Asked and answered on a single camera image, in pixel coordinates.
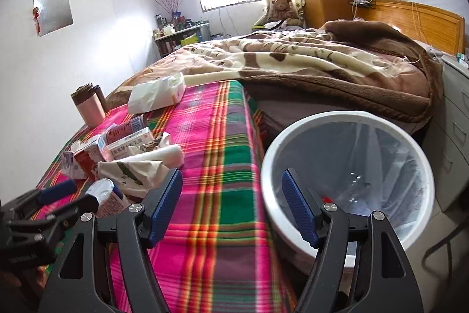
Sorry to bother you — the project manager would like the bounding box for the patterned paper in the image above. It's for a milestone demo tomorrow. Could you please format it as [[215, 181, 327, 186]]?
[[128, 132, 171, 156]]

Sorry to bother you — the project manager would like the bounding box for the pink brown thermos mug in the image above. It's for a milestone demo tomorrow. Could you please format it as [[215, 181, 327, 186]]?
[[71, 83, 108, 129]]

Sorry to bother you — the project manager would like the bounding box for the red milk drink can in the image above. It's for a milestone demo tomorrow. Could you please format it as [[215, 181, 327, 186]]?
[[105, 114, 148, 145]]

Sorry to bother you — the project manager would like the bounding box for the brown beige fleece blanket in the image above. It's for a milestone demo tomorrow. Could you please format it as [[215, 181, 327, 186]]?
[[106, 20, 443, 124]]

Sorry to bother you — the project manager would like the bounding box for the silver wall panel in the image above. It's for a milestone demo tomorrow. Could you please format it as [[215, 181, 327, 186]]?
[[32, 0, 74, 36]]

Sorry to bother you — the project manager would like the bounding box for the wooden headboard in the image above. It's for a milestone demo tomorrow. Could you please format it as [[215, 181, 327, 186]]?
[[356, 0, 465, 55]]

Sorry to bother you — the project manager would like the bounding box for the red white milk carton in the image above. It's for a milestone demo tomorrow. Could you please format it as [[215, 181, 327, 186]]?
[[60, 143, 113, 182]]

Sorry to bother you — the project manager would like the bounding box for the pink plaid bed sheet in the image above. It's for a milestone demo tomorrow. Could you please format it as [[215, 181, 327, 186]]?
[[30, 79, 298, 313]]

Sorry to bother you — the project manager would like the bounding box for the white tissue pack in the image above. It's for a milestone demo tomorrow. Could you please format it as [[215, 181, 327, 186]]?
[[128, 73, 186, 114]]

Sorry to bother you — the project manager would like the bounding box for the white purple medicine box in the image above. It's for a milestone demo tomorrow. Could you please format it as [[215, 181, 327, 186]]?
[[107, 127, 153, 160]]

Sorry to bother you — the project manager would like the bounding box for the cluttered side shelf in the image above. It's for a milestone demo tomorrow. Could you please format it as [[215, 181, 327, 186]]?
[[153, 17, 211, 58]]

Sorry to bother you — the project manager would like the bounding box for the grey drawer nightstand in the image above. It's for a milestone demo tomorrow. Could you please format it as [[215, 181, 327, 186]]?
[[433, 55, 468, 211]]

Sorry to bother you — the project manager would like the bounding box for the brown teddy bear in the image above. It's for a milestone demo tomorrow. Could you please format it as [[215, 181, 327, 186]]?
[[267, 0, 303, 27]]

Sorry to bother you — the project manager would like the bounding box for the white round trash bin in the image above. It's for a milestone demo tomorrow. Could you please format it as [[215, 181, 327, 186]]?
[[260, 111, 435, 273]]

